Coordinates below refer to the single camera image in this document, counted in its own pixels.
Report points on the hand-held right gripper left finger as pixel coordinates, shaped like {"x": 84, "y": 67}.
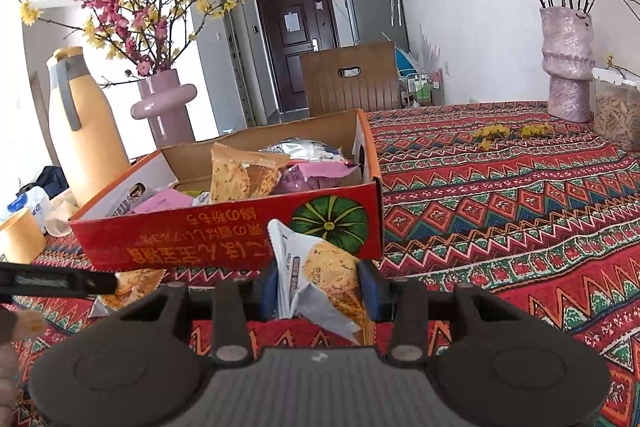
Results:
{"x": 270, "y": 294}

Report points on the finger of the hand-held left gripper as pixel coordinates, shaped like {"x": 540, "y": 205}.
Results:
{"x": 50, "y": 282}

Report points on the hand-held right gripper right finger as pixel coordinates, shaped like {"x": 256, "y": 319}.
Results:
{"x": 370, "y": 294}

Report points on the silver cracker packet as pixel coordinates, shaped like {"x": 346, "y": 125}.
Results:
{"x": 320, "y": 272}

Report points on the red cardboard box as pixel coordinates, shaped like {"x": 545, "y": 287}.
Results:
{"x": 225, "y": 232}

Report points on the orange cracker packet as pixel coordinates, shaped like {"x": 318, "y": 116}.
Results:
{"x": 135, "y": 284}

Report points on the pile of snack packets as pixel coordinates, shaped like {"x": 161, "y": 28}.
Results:
{"x": 245, "y": 177}

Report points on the person's left hand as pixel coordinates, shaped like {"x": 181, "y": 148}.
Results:
{"x": 9, "y": 372}

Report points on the yellow mug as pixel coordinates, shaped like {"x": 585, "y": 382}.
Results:
{"x": 22, "y": 239}

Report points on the beige cloth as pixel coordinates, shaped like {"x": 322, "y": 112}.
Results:
{"x": 60, "y": 219}

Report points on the white wipes pack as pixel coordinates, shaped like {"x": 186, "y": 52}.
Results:
{"x": 35, "y": 207}

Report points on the dark bag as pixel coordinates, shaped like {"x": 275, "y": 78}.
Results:
{"x": 52, "y": 179}

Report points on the beige thermos jug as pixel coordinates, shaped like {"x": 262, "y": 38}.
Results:
{"x": 90, "y": 142}

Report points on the fallen yellow blossoms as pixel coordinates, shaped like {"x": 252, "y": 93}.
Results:
{"x": 537, "y": 130}
{"x": 492, "y": 133}

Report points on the wooden chair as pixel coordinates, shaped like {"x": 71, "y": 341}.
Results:
{"x": 330, "y": 92}

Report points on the small storage cart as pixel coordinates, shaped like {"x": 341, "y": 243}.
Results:
{"x": 425, "y": 89}

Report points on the dark brown door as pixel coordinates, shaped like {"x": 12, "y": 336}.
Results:
{"x": 295, "y": 72}

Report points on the blue board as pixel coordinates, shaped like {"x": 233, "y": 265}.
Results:
{"x": 405, "y": 62}

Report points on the metal framed sliding door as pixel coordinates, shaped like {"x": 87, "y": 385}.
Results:
{"x": 237, "y": 57}

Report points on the white pampas grass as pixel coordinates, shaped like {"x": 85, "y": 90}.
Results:
{"x": 430, "y": 52}

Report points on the paper notice on door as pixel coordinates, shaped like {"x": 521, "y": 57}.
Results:
{"x": 292, "y": 22}

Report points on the grey refrigerator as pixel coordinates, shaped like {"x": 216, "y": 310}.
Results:
{"x": 375, "y": 17}

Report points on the pink textured vase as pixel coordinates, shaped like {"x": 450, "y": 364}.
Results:
{"x": 567, "y": 67}

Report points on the clear seed container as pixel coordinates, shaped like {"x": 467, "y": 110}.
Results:
{"x": 617, "y": 122}

